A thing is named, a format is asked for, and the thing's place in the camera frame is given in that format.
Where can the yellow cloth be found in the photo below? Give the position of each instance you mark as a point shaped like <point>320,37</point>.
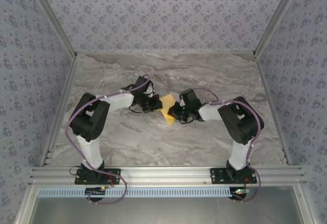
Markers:
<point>167,101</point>

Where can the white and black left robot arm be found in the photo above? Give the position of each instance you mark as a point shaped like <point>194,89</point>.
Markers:
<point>92,152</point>

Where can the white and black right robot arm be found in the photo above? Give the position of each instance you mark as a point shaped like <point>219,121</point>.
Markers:
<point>238,155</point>

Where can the grey metal sheet panel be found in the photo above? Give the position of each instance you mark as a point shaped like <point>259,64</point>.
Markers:
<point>166,211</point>

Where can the small black controller board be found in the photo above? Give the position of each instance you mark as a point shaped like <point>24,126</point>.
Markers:
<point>237,193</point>
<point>94,191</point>

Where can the thin aluminium table rail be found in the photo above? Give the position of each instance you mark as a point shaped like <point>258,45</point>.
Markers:
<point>166,52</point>

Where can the wide aluminium frame beam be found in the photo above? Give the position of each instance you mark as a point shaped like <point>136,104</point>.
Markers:
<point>166,175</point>

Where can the aluminium table side rail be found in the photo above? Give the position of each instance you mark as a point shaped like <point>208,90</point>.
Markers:
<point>60,111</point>
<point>265,81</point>

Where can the slanted aluminium frame post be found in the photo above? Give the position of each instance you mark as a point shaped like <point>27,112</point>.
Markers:
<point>278,17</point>
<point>51,20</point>

